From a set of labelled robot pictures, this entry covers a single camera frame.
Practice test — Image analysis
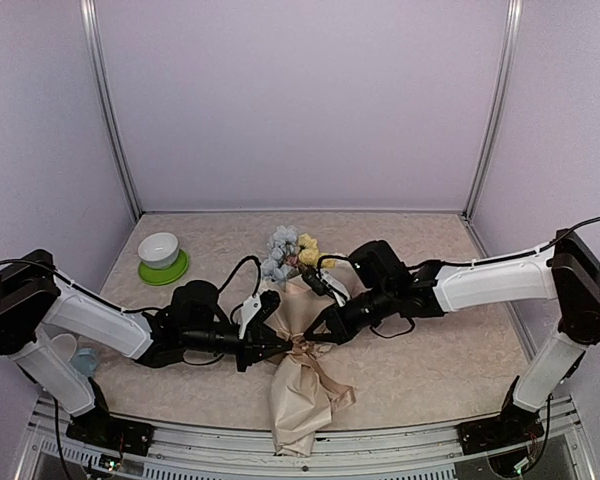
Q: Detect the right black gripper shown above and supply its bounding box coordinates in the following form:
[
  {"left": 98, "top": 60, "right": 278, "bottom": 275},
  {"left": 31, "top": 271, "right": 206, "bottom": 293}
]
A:
[{"left": 304, "top": 282, "right": 396, "bottom": 345}]

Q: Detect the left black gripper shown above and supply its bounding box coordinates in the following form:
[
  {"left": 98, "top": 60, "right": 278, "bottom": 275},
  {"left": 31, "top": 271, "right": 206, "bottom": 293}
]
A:
[{"left": 182, "top": 321, "right": 293, "bottom": 372}]

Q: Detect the brown ribbon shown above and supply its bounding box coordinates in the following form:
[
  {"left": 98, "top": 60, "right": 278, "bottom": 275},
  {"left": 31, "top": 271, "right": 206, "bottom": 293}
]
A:
[{"left": 286, "top": 334, "right": 356, "bottom": 412}]

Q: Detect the pink wrapping paper sheet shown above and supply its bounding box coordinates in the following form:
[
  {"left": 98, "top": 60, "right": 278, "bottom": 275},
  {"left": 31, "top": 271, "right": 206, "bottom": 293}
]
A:
[{"left": 269, "top": 277, "right": 341, "bottom": 457}]

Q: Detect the yellow fake flower stem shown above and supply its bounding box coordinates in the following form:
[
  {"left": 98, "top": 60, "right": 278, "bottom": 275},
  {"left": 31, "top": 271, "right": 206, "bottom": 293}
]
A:
[{"left": 297, "top": 233, "right": 336, "bottom": 268}]

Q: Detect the blue fake flower stem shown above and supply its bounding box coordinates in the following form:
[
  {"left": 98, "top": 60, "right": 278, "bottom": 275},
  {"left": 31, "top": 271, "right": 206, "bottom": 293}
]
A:
[{"left": 261, "top": 225, "right": 299, "bottom": 285}]

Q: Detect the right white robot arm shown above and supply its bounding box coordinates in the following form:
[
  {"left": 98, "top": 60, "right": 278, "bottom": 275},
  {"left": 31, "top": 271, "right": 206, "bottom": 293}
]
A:
[{"left": 304, "top": 229, "right": 600, "bottom": 444}]

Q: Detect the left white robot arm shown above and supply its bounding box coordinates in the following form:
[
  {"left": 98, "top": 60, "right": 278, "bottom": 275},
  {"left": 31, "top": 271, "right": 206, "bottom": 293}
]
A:
[{"left": 0, "top": 249, "right": 292, "bottom": 445}]

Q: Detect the green plate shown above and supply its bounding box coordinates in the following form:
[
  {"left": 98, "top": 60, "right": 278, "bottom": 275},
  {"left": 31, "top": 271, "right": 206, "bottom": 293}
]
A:
[{"left": 138, "top": 249, "right": 189, "bottom": 286}]

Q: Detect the white bowl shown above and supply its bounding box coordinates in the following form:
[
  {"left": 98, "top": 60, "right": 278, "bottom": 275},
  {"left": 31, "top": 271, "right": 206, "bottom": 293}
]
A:
[{"left": 137, "top": 232, "right": 180, "bottom": 269}]

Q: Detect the light blue mug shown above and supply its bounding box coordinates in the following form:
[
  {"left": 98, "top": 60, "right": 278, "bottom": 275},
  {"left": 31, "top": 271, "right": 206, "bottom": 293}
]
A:
[{"left": 69, "top": 348, "right": 99, "bottom": 378}]

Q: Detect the white paper cup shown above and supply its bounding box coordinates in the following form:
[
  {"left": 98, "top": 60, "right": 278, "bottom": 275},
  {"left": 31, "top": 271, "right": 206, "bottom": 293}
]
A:
[{"left": 51, "top": 333, "right": 77, "bottom": 361}]

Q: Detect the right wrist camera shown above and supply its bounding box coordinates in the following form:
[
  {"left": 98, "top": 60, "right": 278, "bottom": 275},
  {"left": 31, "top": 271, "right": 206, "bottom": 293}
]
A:
[{"left": 301, "top": 267, "right": 351, "bottom": 307}]

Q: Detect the front aluminium rail frame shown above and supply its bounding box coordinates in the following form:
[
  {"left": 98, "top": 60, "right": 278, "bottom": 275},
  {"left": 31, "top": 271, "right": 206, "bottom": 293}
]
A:
[{"left": 14, "top": 394, "right": 596, "bottom": 480}]

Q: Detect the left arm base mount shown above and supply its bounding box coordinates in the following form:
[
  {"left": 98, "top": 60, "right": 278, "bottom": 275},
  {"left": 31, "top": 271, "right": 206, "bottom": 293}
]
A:
[{"left": 66, "top": 378, "right": 154, "bottom": 456}]

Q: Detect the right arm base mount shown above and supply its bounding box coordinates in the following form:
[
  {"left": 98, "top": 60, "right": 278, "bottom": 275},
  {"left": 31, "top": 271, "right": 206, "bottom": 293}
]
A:
[{"left": 456, "top": 376, "right": 546, "bottom": 455}]

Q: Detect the right aluminium corner post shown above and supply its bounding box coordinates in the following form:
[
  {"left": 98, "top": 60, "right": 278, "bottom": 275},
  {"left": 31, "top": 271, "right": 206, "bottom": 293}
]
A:
[{"left": 463, "top": 0, "right": 523, "bottom": 223}]

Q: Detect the aluminium corner post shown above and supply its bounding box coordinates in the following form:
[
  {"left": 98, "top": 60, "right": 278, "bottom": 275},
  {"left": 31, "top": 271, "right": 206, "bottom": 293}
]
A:
[
  {"left": 463, "top": 0, "right": 523, "bottom": 223},
  {"left": 80, "top": 0, "right": 143, "bottom": 223}
]

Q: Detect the left aluminium corner post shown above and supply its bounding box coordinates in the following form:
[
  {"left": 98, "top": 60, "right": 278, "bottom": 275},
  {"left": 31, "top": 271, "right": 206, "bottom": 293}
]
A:
[{"left": 80, "top": 0, "right": 143, "bottom": 223}]

